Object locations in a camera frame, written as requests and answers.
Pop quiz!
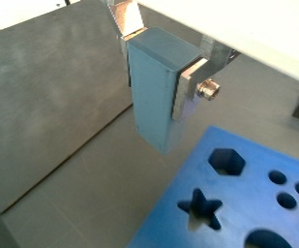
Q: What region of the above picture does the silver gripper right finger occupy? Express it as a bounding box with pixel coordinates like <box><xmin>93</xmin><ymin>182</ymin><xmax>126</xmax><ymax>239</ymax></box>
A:
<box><xmin>173</xmin><ymin>35</ymin><xmax>240</xmax><ymax>122</ymax></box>

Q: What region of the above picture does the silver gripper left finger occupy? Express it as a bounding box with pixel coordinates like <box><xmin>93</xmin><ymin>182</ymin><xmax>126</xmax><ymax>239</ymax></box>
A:
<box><xmin>102</xmin><ymin>0</ymin><xmax>148</xmax><ymax>84</ymax></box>

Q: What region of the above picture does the light blue rectangular block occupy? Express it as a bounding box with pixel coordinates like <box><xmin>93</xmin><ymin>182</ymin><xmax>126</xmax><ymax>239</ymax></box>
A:
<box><xmin>128</xmin><ymin>27</ymin><xmax>201</xmax><ymax>154</ymax></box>

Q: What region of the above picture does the blue foam shape board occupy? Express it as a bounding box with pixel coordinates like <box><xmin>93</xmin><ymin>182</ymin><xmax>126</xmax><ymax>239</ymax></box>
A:
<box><xmin>128</xmin><ymin>127</ymin><xmax>299</xmax><ymax>248</ymax></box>

